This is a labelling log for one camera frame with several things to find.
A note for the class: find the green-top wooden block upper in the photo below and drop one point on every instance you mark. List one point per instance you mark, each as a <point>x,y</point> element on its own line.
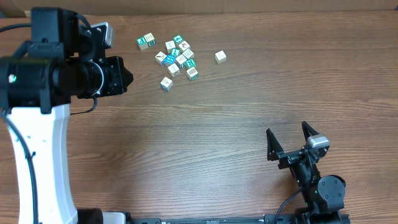
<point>178,39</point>

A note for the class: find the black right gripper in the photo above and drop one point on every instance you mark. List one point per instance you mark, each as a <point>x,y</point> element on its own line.
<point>275,149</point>

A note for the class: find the blue-top wooden block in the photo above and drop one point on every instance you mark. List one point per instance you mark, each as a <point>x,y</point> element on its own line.
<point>169,60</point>

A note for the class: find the green-top wooden block right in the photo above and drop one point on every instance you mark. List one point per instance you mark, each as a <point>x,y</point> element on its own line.
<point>191,63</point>

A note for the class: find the wooden block brown picture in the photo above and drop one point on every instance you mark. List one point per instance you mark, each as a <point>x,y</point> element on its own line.
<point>188,54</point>

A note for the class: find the wooden block green edge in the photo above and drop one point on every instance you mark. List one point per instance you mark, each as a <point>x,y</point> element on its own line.
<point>192,73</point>

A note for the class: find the green-top wooden block far left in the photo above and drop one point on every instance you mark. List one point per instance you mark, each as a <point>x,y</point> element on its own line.
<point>142,43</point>

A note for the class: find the lone plain wooden block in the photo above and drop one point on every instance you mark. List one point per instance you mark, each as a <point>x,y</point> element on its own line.
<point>220,57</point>

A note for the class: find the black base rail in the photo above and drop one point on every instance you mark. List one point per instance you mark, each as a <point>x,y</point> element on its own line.
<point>211,221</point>

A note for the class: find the green-top wooden block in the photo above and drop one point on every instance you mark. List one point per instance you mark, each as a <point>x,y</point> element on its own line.
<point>142,43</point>
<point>178,39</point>
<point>191,63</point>

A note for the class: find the green letter wooden block centre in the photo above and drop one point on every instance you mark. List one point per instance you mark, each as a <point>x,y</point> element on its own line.
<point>175,52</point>

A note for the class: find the plain wooden block green side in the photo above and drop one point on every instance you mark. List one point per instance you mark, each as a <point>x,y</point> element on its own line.
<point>150,39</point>

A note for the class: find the brown cardboard backdrop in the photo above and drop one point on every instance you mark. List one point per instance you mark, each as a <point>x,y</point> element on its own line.
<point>18,8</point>

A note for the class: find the wooden block animal picture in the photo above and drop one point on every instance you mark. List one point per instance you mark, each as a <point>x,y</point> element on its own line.
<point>184,45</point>

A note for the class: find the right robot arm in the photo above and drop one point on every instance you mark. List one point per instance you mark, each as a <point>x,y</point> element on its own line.
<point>323,196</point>

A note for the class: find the wooden block pencil picture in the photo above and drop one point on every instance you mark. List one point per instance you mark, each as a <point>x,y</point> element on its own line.
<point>160,58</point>

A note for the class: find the plain wooden block upper middle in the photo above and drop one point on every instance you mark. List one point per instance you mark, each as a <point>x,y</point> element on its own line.
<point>170,45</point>

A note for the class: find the plain wooden block centre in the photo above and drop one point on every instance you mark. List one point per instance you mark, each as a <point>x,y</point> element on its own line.
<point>181,61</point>

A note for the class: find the plain wooden block lower middle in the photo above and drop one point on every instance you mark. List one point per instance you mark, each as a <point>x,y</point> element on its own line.
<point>173,70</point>

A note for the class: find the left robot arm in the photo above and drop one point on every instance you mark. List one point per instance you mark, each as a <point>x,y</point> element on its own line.
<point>64,57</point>

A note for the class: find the wooden block blue edge lowest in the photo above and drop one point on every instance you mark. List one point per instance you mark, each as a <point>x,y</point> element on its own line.
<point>166,84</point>

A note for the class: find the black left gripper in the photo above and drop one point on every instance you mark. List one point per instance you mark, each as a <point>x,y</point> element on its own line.
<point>118,82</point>

